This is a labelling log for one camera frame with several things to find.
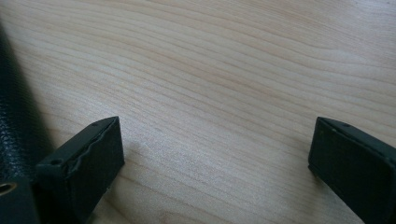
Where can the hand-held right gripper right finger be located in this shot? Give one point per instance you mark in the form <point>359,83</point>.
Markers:
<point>351,165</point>

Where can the black textured leather case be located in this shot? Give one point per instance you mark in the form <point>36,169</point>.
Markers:
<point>15,124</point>

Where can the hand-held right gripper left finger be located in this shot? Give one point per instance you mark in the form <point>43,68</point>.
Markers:
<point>84,168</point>

